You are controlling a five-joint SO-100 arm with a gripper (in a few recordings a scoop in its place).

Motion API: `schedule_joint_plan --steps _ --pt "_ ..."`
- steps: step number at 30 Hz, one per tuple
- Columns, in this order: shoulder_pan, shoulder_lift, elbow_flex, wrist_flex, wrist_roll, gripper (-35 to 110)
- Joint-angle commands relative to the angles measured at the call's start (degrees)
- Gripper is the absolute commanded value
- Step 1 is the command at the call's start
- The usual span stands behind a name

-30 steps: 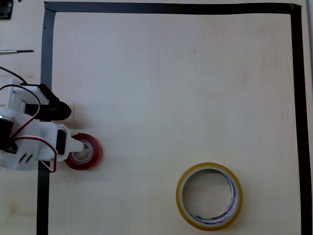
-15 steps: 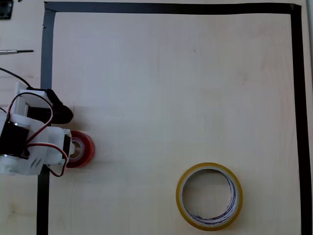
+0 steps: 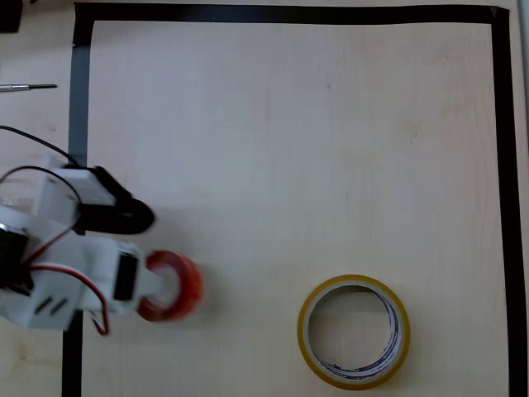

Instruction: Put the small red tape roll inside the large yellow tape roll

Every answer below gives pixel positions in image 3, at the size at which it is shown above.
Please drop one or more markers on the small red tape roll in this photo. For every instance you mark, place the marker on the small red tape roll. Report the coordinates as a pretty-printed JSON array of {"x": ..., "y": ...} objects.
[{"x": 190, "y": 281}]

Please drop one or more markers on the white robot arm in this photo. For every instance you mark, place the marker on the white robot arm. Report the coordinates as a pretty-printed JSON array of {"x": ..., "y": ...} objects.
[{"x": 12, "y": 219}]

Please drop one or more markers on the big yellow tape roll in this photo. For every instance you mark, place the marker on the big yellow tape roll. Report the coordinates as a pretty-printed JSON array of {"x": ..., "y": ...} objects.
[{"x": 303, "y": 331}]

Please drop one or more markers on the thin metal screwdriver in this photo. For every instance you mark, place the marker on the thin metal screwdriver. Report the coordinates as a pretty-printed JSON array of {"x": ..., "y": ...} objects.
[{"x": 37, "y": 86}]

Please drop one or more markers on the black flat box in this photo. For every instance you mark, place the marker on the black flat box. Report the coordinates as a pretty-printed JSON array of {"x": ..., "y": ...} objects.
[{"x": 8, "y": 16}]

